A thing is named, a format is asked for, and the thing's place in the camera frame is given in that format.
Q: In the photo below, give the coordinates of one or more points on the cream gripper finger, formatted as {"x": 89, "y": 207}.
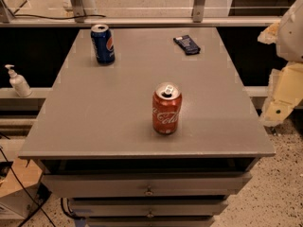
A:
{"x": 269, "y": 34}
{"x": 285, "y": 92}

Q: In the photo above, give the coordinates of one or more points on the blue rxbar blueberry bar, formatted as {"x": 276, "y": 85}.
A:
{"x": 187, "y": 44}

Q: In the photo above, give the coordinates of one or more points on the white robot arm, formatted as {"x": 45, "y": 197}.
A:
{"x": 289, "y": 44}

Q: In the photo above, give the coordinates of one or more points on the red coca-cola can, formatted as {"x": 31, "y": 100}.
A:
{"x": 166, "y": 106}

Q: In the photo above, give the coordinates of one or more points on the top grey drawer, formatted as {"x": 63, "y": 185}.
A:
{"x": 145, "y": 185}

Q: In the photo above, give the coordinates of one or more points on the grey drawer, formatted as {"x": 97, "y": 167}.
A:
{"x": 151, "y": 222}
{"x": 145, "y": 185}
{"x": 148, "y": 207}

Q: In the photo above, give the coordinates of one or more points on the blue pepsi can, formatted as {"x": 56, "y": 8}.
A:
{"x": 103, "y": 44}

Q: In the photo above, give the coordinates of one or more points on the bottom grey drawer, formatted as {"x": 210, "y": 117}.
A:
{"x": 151, "y": 222}

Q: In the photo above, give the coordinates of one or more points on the grey drawer cabinet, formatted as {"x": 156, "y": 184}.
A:
{"x": 98, "y": 119}

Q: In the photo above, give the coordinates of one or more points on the middle grey drawer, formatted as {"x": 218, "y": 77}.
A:
{"x": 148, "y": 207}

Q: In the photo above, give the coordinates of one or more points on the white pump soap bottle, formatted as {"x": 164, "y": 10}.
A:
{"x": 18, "y": 82}

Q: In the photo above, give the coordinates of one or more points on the cardboard box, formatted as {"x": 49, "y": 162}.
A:
{"x": 18, "y": 189}

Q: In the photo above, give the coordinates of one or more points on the right metal bracket post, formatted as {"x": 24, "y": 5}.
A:
{"x": 198, "y": 11}

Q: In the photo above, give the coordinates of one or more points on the metal bracket post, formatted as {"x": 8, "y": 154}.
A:
{"x": 198, "y": 11}
{"x": 78, "y": 10}

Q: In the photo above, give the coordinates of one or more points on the left metal bracket post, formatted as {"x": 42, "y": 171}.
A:
{"x": 78, "y": 10}

